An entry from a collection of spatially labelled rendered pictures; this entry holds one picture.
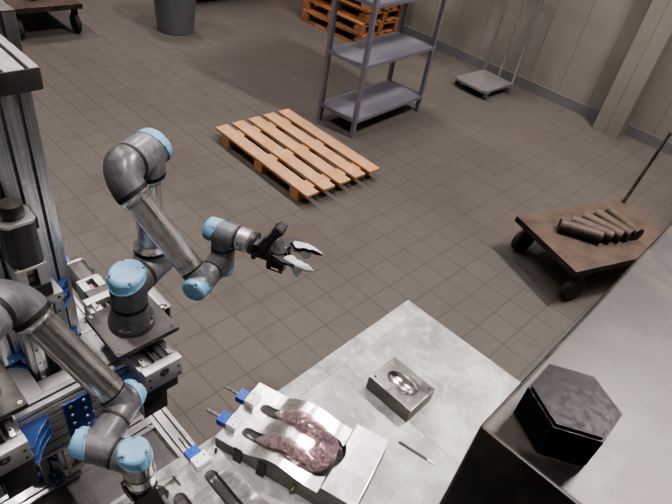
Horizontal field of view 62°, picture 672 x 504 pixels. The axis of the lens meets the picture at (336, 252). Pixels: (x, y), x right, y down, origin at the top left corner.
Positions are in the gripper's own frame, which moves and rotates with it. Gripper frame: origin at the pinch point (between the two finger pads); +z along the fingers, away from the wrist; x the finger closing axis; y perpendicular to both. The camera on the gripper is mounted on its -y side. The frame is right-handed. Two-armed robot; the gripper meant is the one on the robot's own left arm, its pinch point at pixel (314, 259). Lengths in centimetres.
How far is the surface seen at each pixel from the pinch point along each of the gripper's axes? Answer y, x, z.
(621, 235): 139, -238, 149
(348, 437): 56, 20, 25
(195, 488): 49, 56, -11
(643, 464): -65, 69, 61
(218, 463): 51, 46, -9
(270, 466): 54, 40, 6
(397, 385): 63, -10, 35
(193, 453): 49, 47, -17
